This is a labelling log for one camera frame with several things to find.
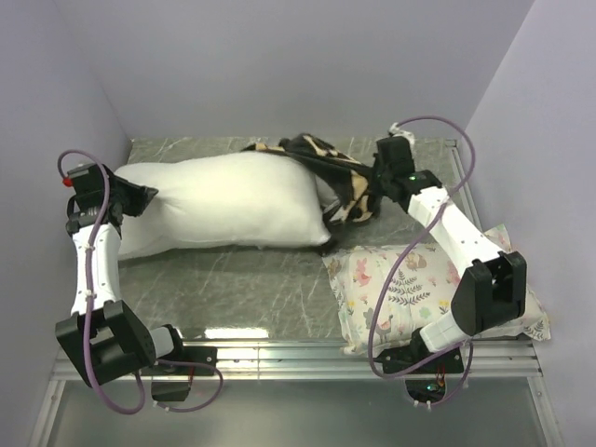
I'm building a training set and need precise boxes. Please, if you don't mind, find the black pillowcase with tan flowers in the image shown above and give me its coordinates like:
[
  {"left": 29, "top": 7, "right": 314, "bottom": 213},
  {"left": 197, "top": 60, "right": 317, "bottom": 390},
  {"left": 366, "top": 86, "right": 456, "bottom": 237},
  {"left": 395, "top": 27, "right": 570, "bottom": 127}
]
[{"left": 239, "top": 132, "right": 387, "bottom": 257}]

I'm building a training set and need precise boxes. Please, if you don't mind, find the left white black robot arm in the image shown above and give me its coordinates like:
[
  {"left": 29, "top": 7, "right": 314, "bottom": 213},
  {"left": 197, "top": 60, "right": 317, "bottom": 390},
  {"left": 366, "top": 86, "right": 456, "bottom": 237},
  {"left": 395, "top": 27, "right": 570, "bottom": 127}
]
[{"left": 55, "top": 163, "right": 188, "bottom": 386}]

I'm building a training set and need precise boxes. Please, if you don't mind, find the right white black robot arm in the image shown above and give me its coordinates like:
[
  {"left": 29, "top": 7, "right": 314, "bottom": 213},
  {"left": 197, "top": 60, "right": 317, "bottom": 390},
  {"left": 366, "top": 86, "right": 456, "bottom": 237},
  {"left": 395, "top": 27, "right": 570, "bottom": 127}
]
[{"left": 372, "top": 136, "right": 527, "bottom": 373}]

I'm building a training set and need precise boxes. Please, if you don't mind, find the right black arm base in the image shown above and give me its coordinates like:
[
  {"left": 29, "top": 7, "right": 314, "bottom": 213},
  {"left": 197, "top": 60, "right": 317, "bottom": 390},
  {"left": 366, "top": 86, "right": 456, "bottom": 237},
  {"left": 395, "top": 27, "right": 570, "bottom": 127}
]
[{"left": 374, "top": 345, "right": 473, "bottom": 411}]

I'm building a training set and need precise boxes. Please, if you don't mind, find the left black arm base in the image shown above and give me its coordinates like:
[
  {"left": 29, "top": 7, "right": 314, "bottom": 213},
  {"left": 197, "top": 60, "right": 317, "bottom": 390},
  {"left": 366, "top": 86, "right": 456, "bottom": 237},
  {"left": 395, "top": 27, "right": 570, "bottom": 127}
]
[{"left": 141, "top": 345, "right": 218, "bottom": 404}]

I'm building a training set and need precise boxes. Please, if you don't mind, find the white floral printed pillow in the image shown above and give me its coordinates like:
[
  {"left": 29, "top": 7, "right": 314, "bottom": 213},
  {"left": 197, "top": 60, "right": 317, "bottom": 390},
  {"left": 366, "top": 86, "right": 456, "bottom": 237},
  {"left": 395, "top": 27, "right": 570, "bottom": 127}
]
[{"left": 323, "top": 243, "right": 550, "bottom": 356}]

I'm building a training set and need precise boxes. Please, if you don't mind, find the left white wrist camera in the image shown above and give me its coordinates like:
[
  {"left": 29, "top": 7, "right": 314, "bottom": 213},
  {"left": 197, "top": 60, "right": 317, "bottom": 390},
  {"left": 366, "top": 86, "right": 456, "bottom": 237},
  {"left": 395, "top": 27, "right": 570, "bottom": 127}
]
[{"left": 62, "top": 163, "right": 96, "bottom": 188}]

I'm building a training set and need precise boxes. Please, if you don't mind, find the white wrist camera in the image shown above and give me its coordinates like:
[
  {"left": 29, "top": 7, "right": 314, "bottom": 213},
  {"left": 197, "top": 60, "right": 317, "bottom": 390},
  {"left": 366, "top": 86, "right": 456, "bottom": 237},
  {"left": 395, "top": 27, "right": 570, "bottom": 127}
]
[
  {"left": 62, "top": 163, "right": 96, "bottom": 188},
  {"left": 388, "top": 123, "right": 416, "bottom": 146}
]

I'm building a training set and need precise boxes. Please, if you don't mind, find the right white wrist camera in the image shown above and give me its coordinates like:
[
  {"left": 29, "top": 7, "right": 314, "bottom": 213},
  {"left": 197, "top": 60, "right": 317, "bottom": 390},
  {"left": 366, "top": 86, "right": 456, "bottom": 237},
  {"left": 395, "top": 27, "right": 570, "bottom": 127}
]
[{"left": 388, "top": 123, "right": 416, "bottom": 146}]

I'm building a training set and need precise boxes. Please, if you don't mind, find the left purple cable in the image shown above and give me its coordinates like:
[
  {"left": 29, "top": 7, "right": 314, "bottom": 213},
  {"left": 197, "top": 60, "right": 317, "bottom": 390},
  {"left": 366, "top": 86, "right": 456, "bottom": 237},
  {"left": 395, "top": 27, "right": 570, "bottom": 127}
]
[{"left": 56, "top": 149, "right": 224, "bottom": 415}]

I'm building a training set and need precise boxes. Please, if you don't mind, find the aluminium mounting rail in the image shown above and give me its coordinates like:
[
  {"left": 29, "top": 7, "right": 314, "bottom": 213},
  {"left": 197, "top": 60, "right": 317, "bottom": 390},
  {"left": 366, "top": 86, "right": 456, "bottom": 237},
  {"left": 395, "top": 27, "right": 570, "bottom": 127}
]
[{"left": 49, "top": 338, "right": 545, "bottom": 382}]

